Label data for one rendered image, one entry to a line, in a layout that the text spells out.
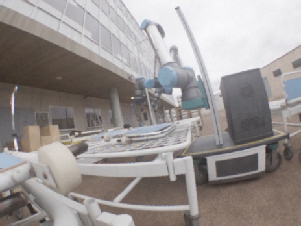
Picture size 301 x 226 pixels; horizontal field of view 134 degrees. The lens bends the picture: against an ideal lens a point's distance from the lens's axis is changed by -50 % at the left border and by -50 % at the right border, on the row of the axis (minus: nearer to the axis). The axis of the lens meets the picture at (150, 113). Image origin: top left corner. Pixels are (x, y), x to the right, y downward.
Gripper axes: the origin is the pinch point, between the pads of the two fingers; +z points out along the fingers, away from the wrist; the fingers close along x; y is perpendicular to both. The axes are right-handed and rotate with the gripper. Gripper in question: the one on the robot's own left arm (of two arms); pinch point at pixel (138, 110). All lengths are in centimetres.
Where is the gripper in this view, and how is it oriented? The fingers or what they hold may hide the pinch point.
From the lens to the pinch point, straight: 131.8
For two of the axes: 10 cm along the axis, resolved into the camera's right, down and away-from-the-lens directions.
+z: -0.7, 9.6, 2.6
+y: -8.1, -2.0, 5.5
